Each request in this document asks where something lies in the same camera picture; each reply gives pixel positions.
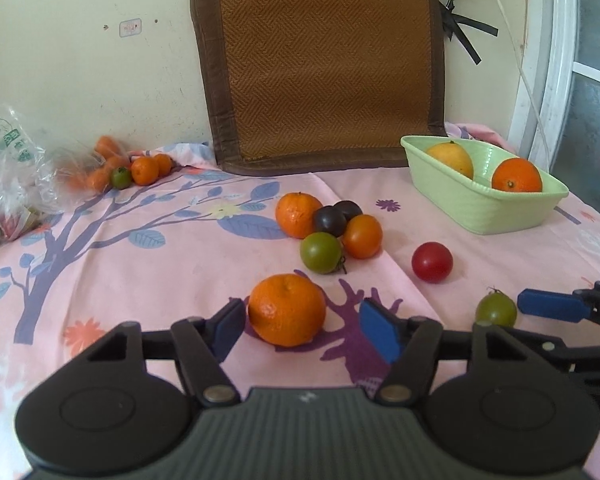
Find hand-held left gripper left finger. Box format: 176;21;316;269
86;298;247;407

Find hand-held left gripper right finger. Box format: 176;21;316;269
360;298;531;403

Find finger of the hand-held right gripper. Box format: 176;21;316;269
511;332;600;376
517;281;600;333

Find large mandarin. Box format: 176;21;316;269
248;273;327;347

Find red tomato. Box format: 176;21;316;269
411;241;454;284

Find orange tomato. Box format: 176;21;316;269
341;214;383;260

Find light green plastic basin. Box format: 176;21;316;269
400;135;570;235

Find dark purple tomato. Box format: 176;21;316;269
333;200;363;222
313;206;348;237

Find pink printed tablecloth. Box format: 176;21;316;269
0;122;600;480

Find large orange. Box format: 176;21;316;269
491;158;543;193

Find yellow orange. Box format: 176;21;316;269
425;141;475;181

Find pile of small mandarins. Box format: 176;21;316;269
62;135;174;195

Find white framed glass door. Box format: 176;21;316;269
507;0;600;221

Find clear plastic bag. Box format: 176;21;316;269
0;82;83;258

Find brown woven seat cushion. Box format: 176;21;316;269
190;0;448;177

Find black tape cross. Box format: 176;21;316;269
441;2;499;65

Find long white cable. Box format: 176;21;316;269
480;0;553;166

